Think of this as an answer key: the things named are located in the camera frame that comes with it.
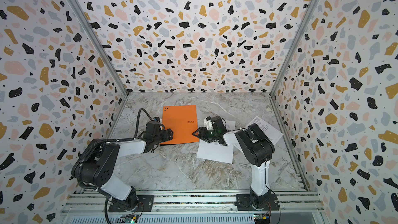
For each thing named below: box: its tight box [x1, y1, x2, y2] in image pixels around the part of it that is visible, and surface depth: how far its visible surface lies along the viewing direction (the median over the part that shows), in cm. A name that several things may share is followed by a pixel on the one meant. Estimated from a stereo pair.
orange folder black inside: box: [160, 104, 200, 145], surface depth 109 cm
